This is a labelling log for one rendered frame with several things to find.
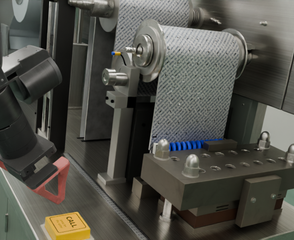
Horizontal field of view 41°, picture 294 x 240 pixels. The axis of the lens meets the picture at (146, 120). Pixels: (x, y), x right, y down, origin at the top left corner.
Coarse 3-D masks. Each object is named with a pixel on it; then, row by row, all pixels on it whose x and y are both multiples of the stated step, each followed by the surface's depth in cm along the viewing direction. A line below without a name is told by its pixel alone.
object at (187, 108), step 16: (160, 80) 90; (176, 80) 93; (192, 80) 95; (208, 80) 98; (224, 80) 101; (160, 96) 92; (176, 96) 94; (192, 96) 97; (208, 96) 100; (224, 96) 103; (160, 112) 93; (176, 112) 96; (192, 112) 98; (208, 112) 101; (224, 112) 104; (160, 128) 95; (176, 128) 97; (192, 128) 100; (208, 128) 103; (224, 128) 106
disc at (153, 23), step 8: (144, 24) 94; (152, 24) 91; (136, 32) 97; (160, 32) 88; (160, 40) 89; (160, 56) 89; (160, 64) 89; (152, 72) 92; (144, 80) 95; (152, 80) 92
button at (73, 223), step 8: (56, 216) 79; (64, 216) 80; (72, 216) 80; (80, 216) 80; (48, 224) 77; (56, 224) 76; (64, 224) 77; (72, 224) 77; (80, 224) 78; (48, 232) 77; (56, 232) 74; (64, 232) 74; (72, 232) 75; (80, 232) 76; (88, 232) 77
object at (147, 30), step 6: (144, 30) 93; (150, 30) 91; (156, 36) 89; (156, 42) 89; (156, 48) 89; (240, 48) 102; (156, 54) 89; (240, 54) 102; (156, 60) 89; (240, 60) 102; (138, 66) 96; (150, 66) 92; (156, 66) 90; (144, 72) 94; (150, 72) 92
